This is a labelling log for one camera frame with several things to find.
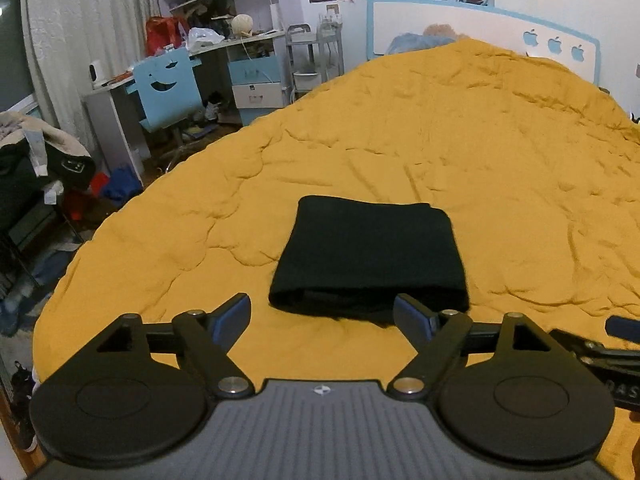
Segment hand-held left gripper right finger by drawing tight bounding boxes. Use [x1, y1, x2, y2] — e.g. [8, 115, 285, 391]
[387, 294, 551, 401]

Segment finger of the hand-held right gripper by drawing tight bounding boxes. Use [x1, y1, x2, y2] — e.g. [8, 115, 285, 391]
[604, 316, 640, 347]

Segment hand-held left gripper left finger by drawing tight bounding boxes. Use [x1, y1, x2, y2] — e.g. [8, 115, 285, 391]
[95, 292, 253, 401]

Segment black pants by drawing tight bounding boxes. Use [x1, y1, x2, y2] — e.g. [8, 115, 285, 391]
[267, 195, 471, 328]

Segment yellow blanket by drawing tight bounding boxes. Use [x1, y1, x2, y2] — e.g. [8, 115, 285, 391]
[32, 37, 640, 466]

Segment blue cloth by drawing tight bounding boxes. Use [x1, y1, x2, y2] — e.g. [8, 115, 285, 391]
[100, 165, 144, 207]

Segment black shoe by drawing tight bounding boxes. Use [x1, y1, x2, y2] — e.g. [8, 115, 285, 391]
[9, 360, 40, 455]

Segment blue chair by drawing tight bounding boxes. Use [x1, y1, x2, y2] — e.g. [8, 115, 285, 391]
[132, 49, 208, 171]

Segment blue drawer cabinet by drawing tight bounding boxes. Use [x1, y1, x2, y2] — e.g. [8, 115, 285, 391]
[227, 55, 285, 110]

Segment white desk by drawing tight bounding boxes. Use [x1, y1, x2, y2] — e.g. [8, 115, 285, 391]
[82, 30, 288, 171]

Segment grey trolley cart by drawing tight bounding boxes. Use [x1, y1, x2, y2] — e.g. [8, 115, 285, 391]
[286, 22, 346, 101]

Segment blue plush pillow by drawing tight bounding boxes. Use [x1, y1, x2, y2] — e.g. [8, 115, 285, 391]
[385, 22, 471, 56]

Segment white plastic bag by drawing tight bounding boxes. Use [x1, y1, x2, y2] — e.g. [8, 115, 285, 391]
[186, 26, 226, 51]

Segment red bag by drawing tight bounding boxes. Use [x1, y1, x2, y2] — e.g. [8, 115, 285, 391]
[145, 16, 190, 56]

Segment blue and white headboard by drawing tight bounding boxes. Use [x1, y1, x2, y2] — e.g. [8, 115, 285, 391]
[366, 0, 601, 86]

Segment white curtain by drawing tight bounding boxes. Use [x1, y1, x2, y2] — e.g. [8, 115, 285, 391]
[21, 0, 168, 128]

